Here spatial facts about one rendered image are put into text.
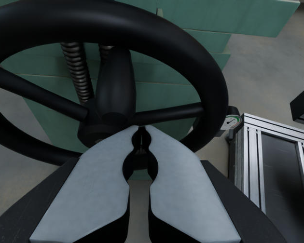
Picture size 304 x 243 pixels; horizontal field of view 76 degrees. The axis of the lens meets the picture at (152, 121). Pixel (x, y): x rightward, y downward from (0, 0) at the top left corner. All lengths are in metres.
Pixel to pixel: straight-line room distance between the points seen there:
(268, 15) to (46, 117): 0.54
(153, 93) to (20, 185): 0.88
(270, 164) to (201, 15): 0.87
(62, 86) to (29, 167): 0.77
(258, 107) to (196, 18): 1.31
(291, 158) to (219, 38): 0.90
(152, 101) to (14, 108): 1.06
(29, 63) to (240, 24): 0.39
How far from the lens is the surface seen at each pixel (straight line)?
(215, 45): 0.40
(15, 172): 1.20
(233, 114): 0.47
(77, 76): 0.27
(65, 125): 0.60
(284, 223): 1.03
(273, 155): 1.14
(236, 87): 1.66
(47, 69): 0.45
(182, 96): 0.48
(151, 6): 0.24
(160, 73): 0.42
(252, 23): 0.40
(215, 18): 0.37
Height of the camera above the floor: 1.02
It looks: 56 degrees down
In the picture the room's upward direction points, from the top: 13 degrees clockwise
